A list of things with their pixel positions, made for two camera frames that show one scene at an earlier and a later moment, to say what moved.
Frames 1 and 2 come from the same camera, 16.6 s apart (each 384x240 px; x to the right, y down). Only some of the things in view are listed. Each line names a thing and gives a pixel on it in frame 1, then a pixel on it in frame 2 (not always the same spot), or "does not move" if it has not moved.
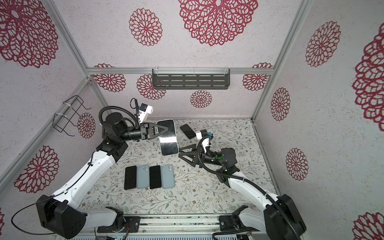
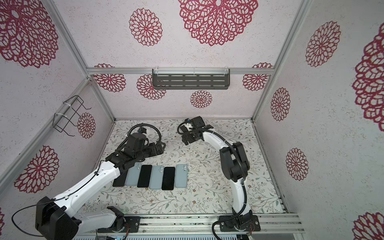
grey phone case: [143, 176] → [133, 175]
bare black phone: [155, 177] → [145, 176]
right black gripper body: [214, 159] → [191, 137]
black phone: [130, 177] → [120, 180]
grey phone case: [167, 176] → [156, 177]
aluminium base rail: [176, 226] does not move
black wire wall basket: [72, 106] does not move
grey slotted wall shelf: [191, 78] does not move
